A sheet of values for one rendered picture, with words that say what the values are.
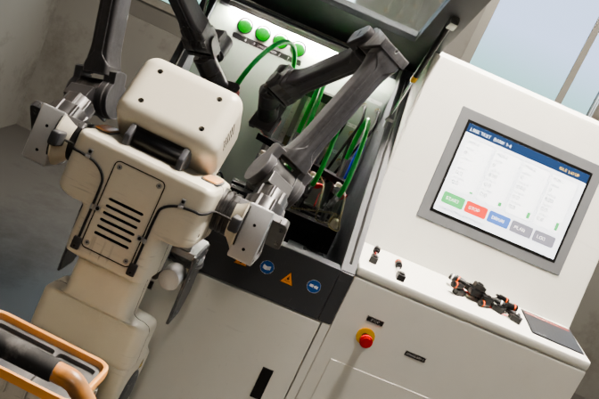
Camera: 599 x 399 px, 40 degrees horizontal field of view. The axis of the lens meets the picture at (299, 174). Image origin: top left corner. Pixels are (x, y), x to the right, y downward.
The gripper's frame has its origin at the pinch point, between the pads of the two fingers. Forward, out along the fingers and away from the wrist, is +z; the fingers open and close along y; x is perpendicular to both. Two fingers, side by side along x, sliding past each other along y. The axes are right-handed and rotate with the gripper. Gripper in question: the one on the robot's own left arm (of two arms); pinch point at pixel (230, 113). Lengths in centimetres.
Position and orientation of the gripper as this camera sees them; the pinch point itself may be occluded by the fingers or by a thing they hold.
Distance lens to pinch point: 227.2
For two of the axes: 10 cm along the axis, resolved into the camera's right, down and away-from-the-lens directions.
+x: -6.1, 6.6, -4.3
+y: -7.4, -2.7, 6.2
